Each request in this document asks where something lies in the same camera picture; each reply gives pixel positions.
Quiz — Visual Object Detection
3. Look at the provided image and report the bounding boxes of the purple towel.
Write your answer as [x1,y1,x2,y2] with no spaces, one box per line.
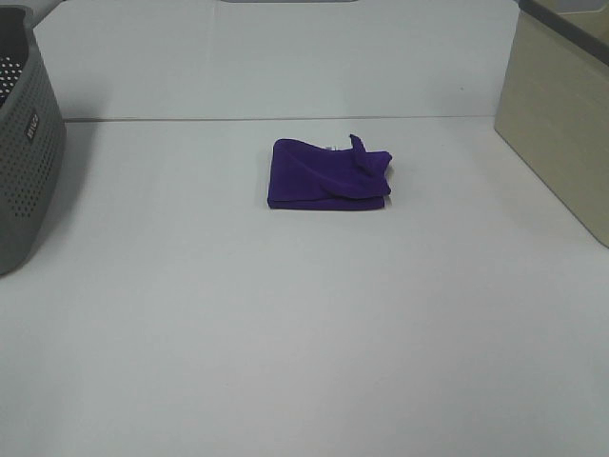
[267,134,392,211]

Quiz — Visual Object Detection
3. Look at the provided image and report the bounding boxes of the beige storage box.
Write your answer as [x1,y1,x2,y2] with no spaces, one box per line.
[494,1,608,245]

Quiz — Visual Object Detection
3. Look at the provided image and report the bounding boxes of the grey perforated plastic basket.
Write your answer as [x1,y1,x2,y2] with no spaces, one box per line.
[1,1,67,275]

